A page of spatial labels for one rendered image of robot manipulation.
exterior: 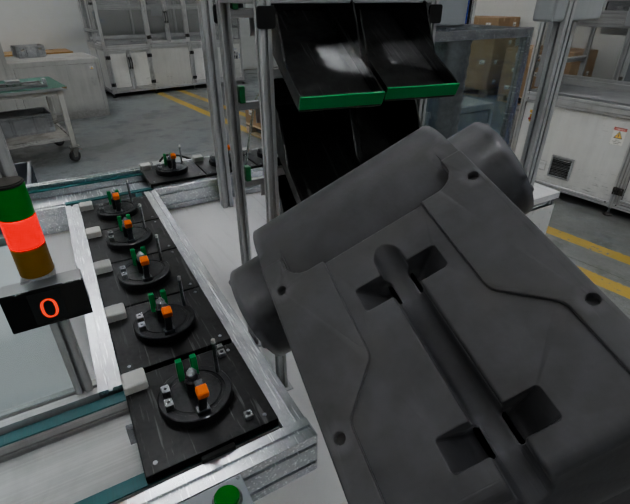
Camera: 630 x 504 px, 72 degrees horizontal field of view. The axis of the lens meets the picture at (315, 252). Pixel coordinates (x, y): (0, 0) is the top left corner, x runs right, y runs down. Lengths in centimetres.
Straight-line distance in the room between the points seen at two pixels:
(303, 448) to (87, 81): 755
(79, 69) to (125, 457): 738
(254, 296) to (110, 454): 83
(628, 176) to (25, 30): 1032
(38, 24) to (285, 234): 1105
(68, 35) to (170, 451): 1069
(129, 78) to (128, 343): 876
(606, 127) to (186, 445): 416
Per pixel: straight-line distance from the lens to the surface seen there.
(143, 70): 974
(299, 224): 15
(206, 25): 178
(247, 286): 16
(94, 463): 97
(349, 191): 15
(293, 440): 86
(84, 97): 809
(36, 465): 101
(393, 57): 84
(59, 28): 1123
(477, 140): 16
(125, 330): 114
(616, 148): 450
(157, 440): 89
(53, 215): 195
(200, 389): 80
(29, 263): 82
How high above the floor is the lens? 165
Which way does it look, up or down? 30 degrees down
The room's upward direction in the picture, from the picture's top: straight up
